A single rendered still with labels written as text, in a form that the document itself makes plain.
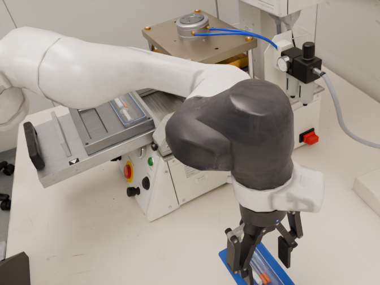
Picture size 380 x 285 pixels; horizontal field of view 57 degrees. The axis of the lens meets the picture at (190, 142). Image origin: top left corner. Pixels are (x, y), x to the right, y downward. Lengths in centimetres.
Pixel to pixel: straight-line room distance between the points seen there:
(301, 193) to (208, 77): 22
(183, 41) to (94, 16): 145
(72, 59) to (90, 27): 173
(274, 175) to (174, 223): 46
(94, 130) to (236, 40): 39
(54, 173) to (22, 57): 29
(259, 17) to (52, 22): 156
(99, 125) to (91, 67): 33
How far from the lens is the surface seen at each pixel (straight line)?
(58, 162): 83
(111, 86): 58
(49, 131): 95
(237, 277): 80
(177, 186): 87
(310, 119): 101
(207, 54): 78
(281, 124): 43
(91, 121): 90
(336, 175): 99
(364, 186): 92
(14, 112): 70
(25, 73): 61
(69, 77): 56
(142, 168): 91
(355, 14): 130
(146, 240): 89
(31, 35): 63
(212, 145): 45
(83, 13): 227
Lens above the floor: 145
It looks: 39 degrees down
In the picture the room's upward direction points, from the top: 12 degrees counter-clockwise
